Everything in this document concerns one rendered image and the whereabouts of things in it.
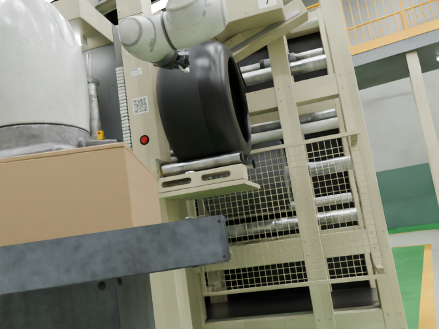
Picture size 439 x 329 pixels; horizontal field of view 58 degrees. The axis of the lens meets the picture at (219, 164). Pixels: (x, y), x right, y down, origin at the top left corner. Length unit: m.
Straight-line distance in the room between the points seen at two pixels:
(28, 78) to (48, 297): 0.29
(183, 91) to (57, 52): 0.96
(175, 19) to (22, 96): 0.57
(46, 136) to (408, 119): 10.24
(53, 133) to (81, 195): 0.13
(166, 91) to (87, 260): 1.26
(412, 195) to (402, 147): 1.16
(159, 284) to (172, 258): 1.41
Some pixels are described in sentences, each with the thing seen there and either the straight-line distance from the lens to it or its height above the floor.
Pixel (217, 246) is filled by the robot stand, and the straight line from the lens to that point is 0.34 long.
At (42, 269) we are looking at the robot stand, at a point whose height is 0.63.
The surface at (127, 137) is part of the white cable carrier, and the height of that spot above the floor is 1.09.
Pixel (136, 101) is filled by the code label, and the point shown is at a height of 1.24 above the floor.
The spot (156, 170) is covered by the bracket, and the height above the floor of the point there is 0.90.
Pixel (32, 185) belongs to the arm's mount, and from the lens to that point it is 0.49.
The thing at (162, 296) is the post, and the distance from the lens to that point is 1.75.
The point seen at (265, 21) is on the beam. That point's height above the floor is 1.64.
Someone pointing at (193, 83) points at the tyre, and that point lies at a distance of 1.54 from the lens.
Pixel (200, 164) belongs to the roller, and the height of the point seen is 0.89.
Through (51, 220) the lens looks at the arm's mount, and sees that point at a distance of 0.48.
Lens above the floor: 0.64
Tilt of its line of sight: 9 degrees up
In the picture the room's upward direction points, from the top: 8 degrees counter-clockwise
